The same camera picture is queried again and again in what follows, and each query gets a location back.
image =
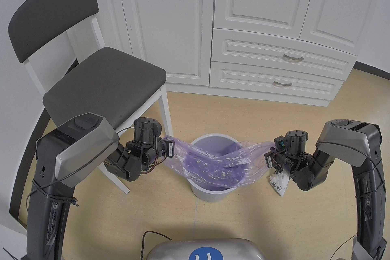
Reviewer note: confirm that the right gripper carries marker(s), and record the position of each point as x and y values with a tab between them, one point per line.
278	161

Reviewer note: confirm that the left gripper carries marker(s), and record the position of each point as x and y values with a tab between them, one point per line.
161	150

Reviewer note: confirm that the clear printed wrapper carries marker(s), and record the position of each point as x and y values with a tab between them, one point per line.
280	184

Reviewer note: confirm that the purple plastic bag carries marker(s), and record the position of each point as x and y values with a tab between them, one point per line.
213	164

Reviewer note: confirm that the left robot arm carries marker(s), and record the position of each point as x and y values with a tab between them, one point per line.
79	149

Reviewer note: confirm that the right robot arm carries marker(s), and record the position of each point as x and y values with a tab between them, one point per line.
347	143

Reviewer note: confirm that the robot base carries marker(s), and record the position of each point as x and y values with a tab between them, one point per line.
204	249

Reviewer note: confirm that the white trash bin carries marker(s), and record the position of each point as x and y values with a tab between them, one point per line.
210	194

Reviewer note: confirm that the grey and white chair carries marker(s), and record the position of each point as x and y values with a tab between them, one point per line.
103	88

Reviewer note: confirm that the white wardrobe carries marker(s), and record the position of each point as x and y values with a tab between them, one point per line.
243	9

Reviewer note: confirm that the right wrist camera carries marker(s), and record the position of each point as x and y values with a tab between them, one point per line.
280	143

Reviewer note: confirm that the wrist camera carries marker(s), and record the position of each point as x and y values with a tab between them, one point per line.
280	143
157	129

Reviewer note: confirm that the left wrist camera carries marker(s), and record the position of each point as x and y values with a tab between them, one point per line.
157	129

